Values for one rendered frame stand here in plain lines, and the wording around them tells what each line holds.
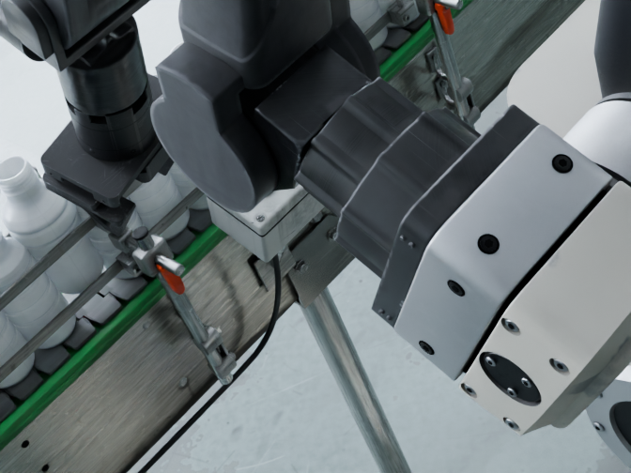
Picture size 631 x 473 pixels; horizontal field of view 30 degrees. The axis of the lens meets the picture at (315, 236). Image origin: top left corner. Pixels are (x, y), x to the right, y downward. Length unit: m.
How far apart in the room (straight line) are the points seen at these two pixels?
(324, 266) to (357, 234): 0.88
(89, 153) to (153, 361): 0.53
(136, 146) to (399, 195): 0.31
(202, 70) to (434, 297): 0.16
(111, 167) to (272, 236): 0.37
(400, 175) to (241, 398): 1.96
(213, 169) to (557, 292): 0.20
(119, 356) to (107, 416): 0.07
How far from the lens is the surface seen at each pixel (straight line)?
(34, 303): 1.24
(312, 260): 1.43
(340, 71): 0.60
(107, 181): 0.82
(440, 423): 2.31
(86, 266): 1.26
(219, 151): 0.60
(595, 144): 0.59
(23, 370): 1.27
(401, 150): 0.56
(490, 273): 0.52
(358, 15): 1.43
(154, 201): 1.29
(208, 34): 0.58
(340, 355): 1.61
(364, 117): 0.57
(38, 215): 1.20
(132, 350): 1.30
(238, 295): 1.37
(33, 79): 3.76
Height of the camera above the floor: 1.84
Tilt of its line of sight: 42 degrees down
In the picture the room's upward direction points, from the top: 24 degrees counter-clockwise
